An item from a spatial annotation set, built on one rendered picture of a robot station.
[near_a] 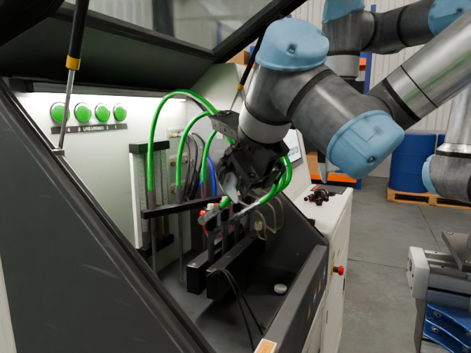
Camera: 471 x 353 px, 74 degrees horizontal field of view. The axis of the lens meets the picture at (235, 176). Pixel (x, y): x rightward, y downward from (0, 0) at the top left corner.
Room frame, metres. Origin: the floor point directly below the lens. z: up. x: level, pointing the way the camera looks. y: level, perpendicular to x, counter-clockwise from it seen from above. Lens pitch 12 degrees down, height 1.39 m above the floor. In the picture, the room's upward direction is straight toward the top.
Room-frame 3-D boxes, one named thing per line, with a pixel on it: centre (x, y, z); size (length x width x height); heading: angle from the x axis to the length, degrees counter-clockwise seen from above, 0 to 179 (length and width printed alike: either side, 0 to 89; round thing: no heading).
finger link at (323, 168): (0.64, -0.20, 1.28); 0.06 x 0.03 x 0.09; 64
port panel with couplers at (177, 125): (1.13, 0.20, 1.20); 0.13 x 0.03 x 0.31; 154
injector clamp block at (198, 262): (0.90, 0.01, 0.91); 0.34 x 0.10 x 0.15; 154
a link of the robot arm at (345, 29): (0.66, -0.21, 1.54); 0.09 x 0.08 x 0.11; 115
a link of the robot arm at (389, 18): (0.69, -0.31, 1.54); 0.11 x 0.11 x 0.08; 25
